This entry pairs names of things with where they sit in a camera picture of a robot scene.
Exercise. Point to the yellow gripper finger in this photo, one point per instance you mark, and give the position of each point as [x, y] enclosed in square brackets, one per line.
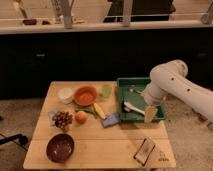
[150, 113]

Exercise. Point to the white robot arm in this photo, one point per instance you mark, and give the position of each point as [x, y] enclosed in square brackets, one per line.
[170, 78]

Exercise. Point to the green plastic tray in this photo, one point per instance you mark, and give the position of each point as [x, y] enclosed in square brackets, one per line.
[123, 85]

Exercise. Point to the silver spoon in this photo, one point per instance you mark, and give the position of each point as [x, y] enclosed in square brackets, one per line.
[136, 91]

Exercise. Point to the blue sponge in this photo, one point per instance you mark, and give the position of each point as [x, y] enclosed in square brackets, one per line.
[111, 120]

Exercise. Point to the light green cup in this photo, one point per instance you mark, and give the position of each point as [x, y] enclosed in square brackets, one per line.
[106, 90]

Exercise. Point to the orange bowl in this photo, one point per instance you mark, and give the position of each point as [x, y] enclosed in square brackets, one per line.
[85, 96]

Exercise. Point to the orange fruit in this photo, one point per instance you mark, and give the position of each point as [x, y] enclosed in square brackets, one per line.
[81, 117]

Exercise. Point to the wooden folding table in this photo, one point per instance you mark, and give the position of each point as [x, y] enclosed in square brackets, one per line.
[96, 147]

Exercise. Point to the green pepper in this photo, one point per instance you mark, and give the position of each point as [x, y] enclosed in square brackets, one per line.
[87, 110]

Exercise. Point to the white cup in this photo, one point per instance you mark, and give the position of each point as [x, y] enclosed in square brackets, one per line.
[65, 95]

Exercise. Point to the dark brown bowl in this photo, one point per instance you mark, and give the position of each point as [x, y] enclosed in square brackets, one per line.
[60, 148]

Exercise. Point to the black office chair base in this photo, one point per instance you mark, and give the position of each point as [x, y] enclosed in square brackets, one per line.
[18, 138]

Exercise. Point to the dark dish on counter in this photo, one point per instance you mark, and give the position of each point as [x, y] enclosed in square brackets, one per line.
[29, 21]

